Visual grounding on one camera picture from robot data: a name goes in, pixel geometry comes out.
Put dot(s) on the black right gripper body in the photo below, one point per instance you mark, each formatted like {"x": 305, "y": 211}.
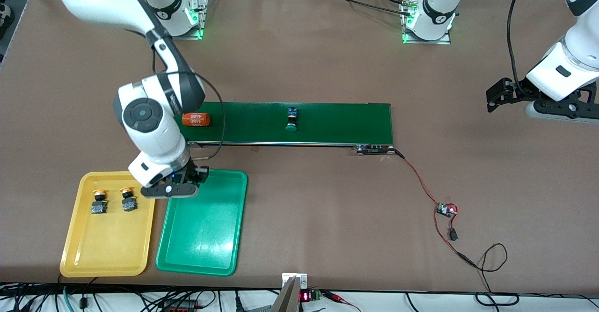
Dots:
{"x": 192, "y": 173}

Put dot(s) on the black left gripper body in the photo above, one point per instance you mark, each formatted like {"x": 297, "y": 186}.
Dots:
{"x": 518, "y": 90}

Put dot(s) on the orange cylinder battery cell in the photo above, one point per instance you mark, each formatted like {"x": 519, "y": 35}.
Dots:
{"x": 196, "y": 119}

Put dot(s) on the yellow push button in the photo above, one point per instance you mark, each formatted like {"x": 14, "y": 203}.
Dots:
{"x": 128, "y": 204}
{"x": 99, "y": 206}

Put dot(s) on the green push button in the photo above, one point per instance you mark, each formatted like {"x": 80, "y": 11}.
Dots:
{"x": 292, "y": 114}

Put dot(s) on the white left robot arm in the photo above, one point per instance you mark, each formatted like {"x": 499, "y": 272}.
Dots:
{"x": 561, "y": 68}

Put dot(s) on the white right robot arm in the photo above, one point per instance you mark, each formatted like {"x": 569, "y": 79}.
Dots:
{"x": 154, "y": 134}

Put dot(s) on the green plastic tray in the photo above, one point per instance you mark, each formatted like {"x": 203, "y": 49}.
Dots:
{"x": 201, "y": 228}

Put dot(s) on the yellow plastic tray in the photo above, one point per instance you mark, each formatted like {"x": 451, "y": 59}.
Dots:
{"x": 107, "y": 242}

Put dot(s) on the small green circuit board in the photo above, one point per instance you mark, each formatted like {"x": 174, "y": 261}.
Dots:
{"x": 444, "y": 210}

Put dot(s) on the black power strip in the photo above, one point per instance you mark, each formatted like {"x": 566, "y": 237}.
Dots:
{"x": 180, "y": 305}

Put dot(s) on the green conveyor belt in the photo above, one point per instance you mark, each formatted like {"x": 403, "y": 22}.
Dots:
{"x": 337, "y": 122}

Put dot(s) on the red digit display module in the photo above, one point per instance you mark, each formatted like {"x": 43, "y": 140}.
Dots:
{"x": 305, "y": 296}

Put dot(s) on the red clip lead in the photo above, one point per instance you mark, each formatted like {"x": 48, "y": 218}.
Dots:
{"x": 341, "y": 299}

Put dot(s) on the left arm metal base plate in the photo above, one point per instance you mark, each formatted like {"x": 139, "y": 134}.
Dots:
{"x": 444, "y": 40}

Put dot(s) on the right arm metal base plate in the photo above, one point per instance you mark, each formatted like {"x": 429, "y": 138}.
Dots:
{"x": 199, "y": 35}

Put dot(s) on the silver camera mount pole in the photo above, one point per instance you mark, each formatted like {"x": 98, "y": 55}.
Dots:
{"x": 288, "y": 298}

